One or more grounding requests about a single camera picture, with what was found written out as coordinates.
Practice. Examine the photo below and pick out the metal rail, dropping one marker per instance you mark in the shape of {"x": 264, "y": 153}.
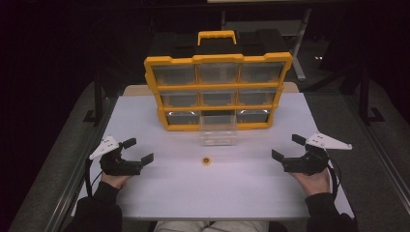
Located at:
{"x": 377, "y": 145}
{"x": 80, "y": 167}

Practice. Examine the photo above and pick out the person's right leg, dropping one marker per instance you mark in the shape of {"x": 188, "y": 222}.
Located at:
{"x": 238, "y": 226}

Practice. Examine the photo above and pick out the yellow and black drawer organizer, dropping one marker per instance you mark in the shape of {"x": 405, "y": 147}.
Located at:
{"x": 217, "y": 58}

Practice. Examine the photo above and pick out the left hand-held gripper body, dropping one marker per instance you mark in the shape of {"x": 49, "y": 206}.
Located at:
{"x": 116, "y": 166}

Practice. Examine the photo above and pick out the person's left hand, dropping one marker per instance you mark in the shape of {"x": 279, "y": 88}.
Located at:
{"x": 114, "y": 180}

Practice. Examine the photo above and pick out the grid of clear drawers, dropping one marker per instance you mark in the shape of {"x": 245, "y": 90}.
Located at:
{"x": 175, "y": 74}

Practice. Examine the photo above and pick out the white metal stand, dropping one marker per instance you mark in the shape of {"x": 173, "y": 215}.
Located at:
{"x": 299, "y": 48}

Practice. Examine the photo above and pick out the clear plastic bin drawer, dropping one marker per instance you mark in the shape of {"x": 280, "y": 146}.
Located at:
{"x": 218, "y": 133}

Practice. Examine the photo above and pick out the black metal stand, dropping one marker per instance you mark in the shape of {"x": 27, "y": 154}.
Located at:
{"x": 366, "y": 100}
{"x": 98, "y": 96}

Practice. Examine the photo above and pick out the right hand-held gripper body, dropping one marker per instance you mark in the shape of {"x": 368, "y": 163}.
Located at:
{"x": 309, "y": 162}

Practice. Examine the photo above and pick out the person's right hand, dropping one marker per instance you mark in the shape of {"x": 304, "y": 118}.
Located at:
{"x": 314, "y": 183}

